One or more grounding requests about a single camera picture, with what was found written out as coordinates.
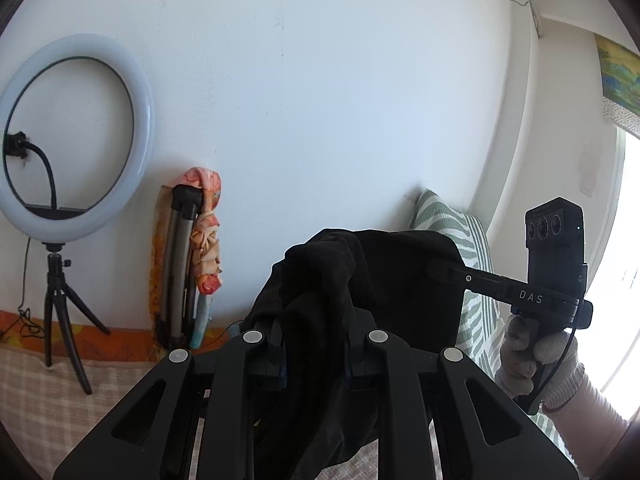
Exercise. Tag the small black tripod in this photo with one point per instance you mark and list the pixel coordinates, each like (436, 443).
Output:
(55, 300)

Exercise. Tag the bright window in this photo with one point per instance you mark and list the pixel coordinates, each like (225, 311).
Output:
(627, 260)

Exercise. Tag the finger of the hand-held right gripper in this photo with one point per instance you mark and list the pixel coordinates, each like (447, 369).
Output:
(470, 279)

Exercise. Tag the person's right forearm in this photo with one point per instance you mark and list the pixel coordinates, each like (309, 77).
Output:
(585, 425)

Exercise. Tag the folded silver tripod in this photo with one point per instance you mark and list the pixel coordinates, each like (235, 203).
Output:
(177, 240)

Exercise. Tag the black pants with yellow stripes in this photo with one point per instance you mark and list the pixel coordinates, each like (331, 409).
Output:
(320, 280)

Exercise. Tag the person's right hand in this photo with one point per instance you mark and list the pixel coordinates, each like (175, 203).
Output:
(555, 347)

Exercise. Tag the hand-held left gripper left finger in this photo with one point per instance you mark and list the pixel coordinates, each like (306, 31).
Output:
(265, 360)

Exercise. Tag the orange brown board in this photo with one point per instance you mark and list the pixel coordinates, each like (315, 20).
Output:
(157, 260)

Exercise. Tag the black gooseneck phone holder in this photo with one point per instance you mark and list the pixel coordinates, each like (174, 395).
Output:
(47, 170)

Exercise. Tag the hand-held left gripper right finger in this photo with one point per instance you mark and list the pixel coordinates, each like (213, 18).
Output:
(362, 360)

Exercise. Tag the floral orange scarf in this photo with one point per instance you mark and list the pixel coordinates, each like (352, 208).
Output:
(207, 240)

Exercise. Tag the green and white patterned pillow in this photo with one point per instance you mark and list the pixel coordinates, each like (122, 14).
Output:
(480, 310)

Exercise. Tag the beige checked blanket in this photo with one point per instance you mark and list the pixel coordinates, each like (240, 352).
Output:
(30, 385)

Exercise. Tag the framed wall painting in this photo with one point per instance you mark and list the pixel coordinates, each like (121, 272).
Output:
(620, 80)

